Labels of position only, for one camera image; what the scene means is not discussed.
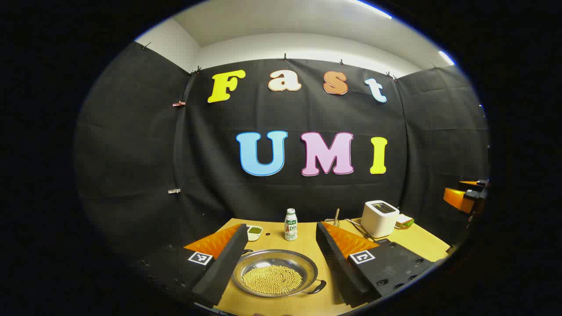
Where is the black backdrop cloth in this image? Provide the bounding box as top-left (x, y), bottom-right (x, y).
top-left (75, 42), bottom-right (490, 281)

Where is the steel pot with black handles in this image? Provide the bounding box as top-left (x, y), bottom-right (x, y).
top-left (231, 248), bottom-right (327, 299)

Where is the pile of yellow soybeans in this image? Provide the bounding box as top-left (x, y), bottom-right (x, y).
top-left (242, 265), bottom-right (303, 295)

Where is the white toaster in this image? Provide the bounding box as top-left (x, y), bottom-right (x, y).
top-left (361, 200), bottom-right (400, 238)

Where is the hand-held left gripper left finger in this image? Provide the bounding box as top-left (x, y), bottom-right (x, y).
top-left (140, 223), bottom-right (249, 308)

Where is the white drink bottle green label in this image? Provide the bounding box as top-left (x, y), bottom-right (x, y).
top-left (284, 208), bottom-right (298, 241)

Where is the black power cable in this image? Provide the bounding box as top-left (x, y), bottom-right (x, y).
top-left (347, 219), bottom-right (375, 241)

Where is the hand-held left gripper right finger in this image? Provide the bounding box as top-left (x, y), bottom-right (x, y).
top-left (316, 221), bottom-right (435, 308)

